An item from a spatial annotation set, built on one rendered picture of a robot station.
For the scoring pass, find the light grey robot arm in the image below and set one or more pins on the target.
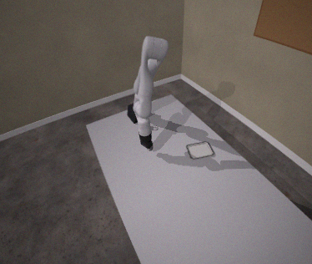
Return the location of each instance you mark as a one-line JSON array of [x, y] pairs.
[[156, 49]]

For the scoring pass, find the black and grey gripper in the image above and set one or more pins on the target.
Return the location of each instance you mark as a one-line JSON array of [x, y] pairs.
[[146, 136]]

